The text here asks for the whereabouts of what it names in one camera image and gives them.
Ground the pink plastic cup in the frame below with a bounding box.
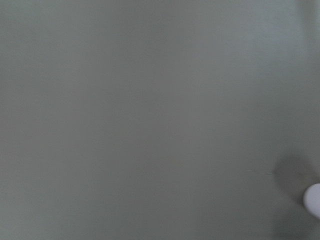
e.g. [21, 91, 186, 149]
[303, 183, 320, 220]

